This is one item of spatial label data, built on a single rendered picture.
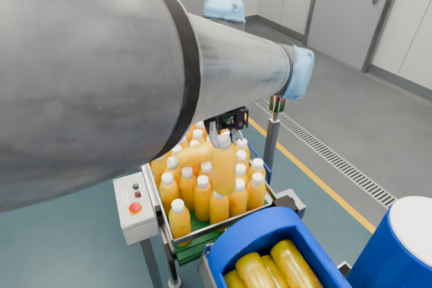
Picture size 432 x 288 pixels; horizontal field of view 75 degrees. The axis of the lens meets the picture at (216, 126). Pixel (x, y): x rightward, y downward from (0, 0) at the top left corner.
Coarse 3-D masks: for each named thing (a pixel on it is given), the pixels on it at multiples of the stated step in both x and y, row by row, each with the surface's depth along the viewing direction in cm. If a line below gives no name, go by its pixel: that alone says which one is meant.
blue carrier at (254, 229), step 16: (272, 208) 72; (288, 208) 75; (240, 224) 69; (256, 224) 68; (272, 224) 67; (288, 224) 68; (304, 224) 74; (224, 240) 69; (240, 240) 66; (256, 240) 78; (272, 240) 82; (304, 240) 80; (208, 256) 73; (224, 256) 67; (240, 256) 80; (304, 256) 80; (320, 256) 63; (224, 272) 81; (320, 272) 75; (336, 272) 62
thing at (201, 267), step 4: (208, 244) 92; (212, 244) 92; (204, 248) 92; (200, 260) 95; (200, 264) 96; (204, 264) 94; (200, 268) 97; (204, 268) 94; (200, 272) 96; (204, 272) 94; (204, 276) 94; (208, 276) 91; (204, 280) 93; (208, 280) 91; (204, 284) 93; (208, 284) 91; (212, 284) 89
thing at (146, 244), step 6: (144, 240) 103; (150, 240) 105; (144, 246) 105; (150, 246) 107; (144, 252) 107; (150, 252) 109; (150, 258) 112; (150, 264) 114; (156, 264) 116; (150, 270) 116; (156, 270) 118; (150, 276) 119; (156, 276) 121; (156, 282) 124
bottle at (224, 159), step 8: (216, 152) 74; (224, 152) 74; (232, 152) 75; (216, 160) 75; (224, 160) 74; (232, 160) 75; (216, 168) 77; (224, 168) 76; (232, 168) 77; (216, 176) 79; (224, 176) 78; (232, 176) 79; (216, 184) 82; (224, 184) 80; (232, 184) 81; (216, 192) 84; (224, 192) 82; (232, 192) 84
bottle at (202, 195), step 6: (198, 186) 96; (204, 186) 96; (210, 186) 98; (198, 192) 96; (204, 192) 96; (210, 192) 97; (198, 198) 97; (204, 198) 97; (198, 204) 100; (204, 204) 99; (198, 210) 102; (204, 210) 101; (198, 216) 104; (204, 216) 103
